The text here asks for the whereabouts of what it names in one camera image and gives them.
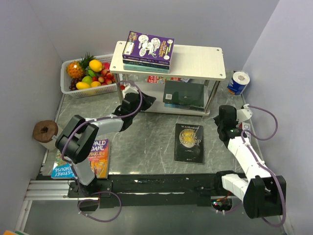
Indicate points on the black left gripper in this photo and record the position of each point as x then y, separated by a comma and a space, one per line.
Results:
148, 100

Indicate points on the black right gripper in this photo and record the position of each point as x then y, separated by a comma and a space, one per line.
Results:
217, 121

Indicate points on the red 13-Storey Treehouse book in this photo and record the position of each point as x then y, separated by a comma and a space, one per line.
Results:
161, 80

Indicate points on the dark green book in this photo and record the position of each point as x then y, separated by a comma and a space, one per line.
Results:
184, 94

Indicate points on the teal paperback book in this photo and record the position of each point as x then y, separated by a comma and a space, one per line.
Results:
143, 68

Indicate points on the Little Women floral book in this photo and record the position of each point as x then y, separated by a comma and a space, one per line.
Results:
152, 65

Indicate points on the dark grey Mansfield book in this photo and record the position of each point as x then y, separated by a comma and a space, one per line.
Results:
189, 146

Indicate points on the purple 52-Storey Treehouse book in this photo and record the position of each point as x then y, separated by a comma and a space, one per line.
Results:
148, 48

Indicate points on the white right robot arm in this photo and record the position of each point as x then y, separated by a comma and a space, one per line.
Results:
262, 192

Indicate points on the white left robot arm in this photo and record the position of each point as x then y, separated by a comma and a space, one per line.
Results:
76, 140

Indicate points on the red white toothpaste box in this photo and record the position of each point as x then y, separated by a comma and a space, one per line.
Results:
246, 126

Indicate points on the toilet paper roll blue wrap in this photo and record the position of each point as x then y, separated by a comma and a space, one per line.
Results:
238, 82

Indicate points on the white two-tier shelf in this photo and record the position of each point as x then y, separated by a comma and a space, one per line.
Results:
193, 64

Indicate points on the red apples cluster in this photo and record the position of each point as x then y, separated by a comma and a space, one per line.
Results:
105, 76

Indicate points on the yellow lemon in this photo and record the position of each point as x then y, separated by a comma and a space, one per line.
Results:
96, 65

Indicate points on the green apple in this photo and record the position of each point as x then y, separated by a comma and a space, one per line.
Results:
87, 79

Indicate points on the yellow mango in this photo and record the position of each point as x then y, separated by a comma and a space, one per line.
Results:
82, 85

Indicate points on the Roald Dahl Charlie book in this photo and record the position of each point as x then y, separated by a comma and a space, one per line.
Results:
99, 158

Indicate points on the dark grapes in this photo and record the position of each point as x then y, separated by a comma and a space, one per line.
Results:
73, 83

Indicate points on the pineapple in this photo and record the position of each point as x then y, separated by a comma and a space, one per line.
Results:
77, 69

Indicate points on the white plastic fruit basket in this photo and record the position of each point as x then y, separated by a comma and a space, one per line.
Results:
95, 89

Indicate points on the brown paper roll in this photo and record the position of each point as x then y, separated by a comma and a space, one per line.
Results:
46, 133

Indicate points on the blue 26-Storey Treehouse book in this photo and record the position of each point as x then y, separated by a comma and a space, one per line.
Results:
61, 169

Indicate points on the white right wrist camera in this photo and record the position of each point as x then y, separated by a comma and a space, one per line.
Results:
244, 113

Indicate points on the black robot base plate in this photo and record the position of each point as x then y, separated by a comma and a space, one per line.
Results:
155, 190

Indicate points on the aluminium frame rail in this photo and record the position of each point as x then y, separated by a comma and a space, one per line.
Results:
42, 190

